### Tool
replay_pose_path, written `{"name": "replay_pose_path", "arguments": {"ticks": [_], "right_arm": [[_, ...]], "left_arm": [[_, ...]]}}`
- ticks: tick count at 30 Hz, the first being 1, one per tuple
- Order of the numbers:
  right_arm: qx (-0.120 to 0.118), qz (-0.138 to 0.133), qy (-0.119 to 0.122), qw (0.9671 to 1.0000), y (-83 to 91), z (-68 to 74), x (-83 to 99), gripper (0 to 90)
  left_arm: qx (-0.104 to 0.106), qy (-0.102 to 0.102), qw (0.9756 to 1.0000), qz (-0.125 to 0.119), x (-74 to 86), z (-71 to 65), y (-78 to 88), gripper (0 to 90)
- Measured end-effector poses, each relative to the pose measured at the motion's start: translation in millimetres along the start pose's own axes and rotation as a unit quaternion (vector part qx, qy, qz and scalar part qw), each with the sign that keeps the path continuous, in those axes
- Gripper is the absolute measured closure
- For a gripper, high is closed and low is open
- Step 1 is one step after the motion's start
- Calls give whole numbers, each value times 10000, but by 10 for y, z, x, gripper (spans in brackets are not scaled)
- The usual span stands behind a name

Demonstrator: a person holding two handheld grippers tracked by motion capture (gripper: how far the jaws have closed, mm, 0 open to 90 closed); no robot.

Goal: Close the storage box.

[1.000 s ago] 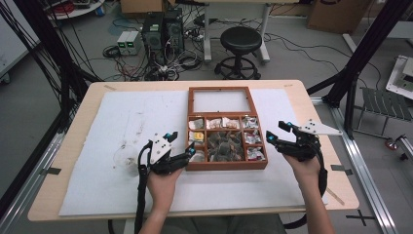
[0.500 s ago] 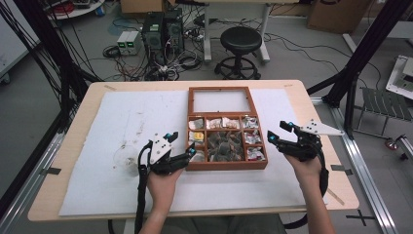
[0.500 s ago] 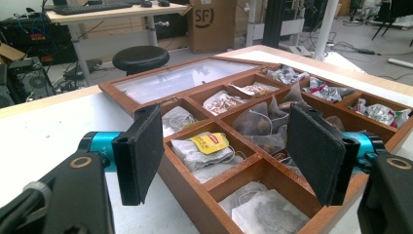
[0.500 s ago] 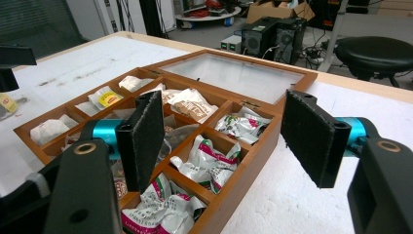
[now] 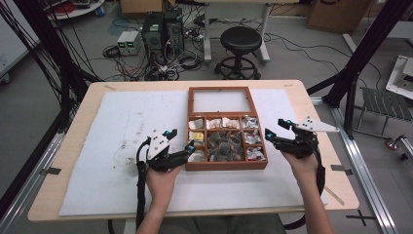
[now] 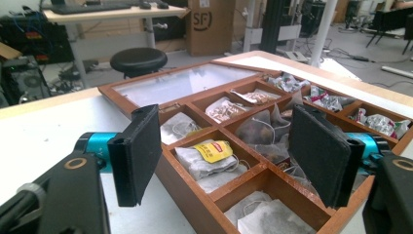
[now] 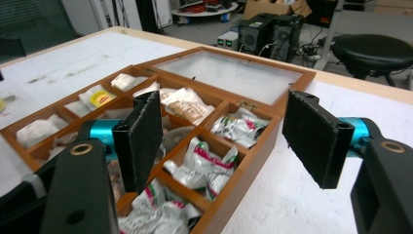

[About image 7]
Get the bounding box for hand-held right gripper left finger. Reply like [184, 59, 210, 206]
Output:
[89, 91, 164, 195]

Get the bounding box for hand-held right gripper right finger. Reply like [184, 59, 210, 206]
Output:
[282, 90, 371, 190]

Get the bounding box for wooden box with glass lid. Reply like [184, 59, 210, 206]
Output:
[0, 46, 317, 234]

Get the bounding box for dark grey tea sachets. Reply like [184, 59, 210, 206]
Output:
[161, 126, 195, 161]

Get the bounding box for brown tea sachets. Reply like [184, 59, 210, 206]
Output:
[106, 159, 126, 203]

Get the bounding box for plain white tea sachet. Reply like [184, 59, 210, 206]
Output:
[131, 81, 161, 99]

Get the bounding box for beige printed tea sachets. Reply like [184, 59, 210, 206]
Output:
[160, 87, 216, 127]

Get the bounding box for white green-red tea sachets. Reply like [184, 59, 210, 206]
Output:
[163, 136, 240, 202]
[118, 177, 203, 234]
[209, 106, 271, 149]

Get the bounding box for yellow label tea sachet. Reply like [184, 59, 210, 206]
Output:
[64, 85, 117, 118]

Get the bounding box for white power strip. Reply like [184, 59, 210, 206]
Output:
[300, 53, 322, 63]

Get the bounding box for white table leg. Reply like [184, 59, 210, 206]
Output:
[314, 0, 345, 71]

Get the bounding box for black round stool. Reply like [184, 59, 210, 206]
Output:
[331, 33, 413, 87]

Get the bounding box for black stand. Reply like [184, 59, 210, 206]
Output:
[135, 0, 160, 33]

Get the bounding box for small white device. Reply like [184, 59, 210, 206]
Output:
[216, 30, 241, 51]

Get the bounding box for cardboard box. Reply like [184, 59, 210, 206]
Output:
[243, 0, 313, 20]

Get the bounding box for round white wheeled platform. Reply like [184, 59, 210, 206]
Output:
[170, 1, 239, 23]

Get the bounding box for black object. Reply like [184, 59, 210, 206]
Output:
[0, 36, 27, 59]

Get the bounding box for white cable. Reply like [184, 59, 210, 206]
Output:
[257, 42, 277, 58]

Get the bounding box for red cable coil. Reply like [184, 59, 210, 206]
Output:
[184, 2, 209, 14]

